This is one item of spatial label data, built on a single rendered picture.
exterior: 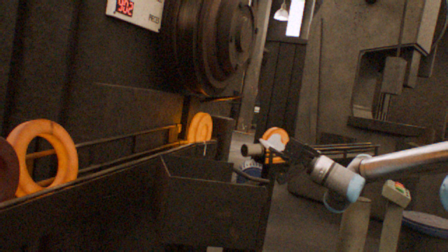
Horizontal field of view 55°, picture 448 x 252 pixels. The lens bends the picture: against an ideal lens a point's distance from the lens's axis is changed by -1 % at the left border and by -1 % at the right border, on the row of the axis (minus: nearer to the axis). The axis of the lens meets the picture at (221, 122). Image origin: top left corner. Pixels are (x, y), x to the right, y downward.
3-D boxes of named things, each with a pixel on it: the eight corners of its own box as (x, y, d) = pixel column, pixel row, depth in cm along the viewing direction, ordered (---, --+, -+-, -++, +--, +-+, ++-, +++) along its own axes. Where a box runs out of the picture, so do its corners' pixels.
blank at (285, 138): (265, 166, 199) (270, 167, 197) (255, 138, 193) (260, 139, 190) (288, 148, 206) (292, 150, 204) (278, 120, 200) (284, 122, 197)
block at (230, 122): (196, 170, 180) (205, 114, 179) (204, 168, 188) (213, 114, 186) (220, 176, 177) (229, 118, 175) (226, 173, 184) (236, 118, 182)
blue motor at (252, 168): (231, 203, 360) (237, 162, 357) (232, 188, 417) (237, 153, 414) (267, 208, 359) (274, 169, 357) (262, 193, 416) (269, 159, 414)
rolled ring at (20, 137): (-4, 141, 81) (-16, 143, 83) (38, 221, 87) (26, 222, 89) (57, 106, 98) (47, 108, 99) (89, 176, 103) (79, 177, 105)
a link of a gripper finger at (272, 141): (265, 127, 152) (288, 140, 149) (258, 142, 153) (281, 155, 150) (263, 127, 149) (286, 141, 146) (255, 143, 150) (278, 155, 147)
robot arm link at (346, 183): (351, 209, 143) (358, 197, 134) (318, 190, 147) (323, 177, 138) (363, 187, 147) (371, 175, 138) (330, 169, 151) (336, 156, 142)
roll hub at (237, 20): (210, 68, 142) (224, -18, 140) (239, 75, 168) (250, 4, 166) (226, 70, 140) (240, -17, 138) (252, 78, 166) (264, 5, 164)
